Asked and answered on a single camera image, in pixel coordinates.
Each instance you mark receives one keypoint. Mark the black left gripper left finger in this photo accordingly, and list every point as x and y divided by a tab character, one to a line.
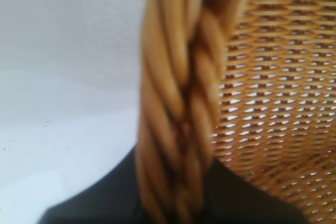
105	200

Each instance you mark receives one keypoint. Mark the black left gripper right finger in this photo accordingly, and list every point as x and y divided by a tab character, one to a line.
241	203

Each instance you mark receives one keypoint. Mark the woven wicker basket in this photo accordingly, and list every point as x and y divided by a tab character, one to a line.
249	77

